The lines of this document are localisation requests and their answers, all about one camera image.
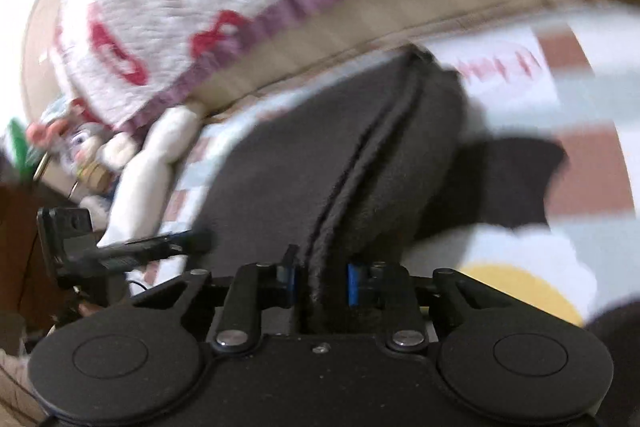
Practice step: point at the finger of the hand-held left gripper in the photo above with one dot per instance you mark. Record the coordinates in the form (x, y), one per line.
(165, 245)

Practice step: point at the beige bed frame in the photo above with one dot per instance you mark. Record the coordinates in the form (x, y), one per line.
(390, 17)

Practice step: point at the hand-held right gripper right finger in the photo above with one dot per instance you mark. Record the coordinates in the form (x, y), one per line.
(353, 283)

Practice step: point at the checkered printed blanket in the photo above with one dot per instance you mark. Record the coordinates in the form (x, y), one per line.
(540, 167)

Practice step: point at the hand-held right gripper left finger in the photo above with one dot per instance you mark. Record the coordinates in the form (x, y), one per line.
(292, 278)

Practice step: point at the dark grey knitted sweater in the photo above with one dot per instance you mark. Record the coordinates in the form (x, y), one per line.
(345, 157)

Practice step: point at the brown wooden furniture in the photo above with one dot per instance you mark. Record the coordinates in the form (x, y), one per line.
(22, 247)

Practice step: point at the white cloth bundle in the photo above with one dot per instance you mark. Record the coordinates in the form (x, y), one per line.
(145, 187)

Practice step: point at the heap of plush toys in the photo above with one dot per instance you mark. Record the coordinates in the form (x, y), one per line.
(75, 147)

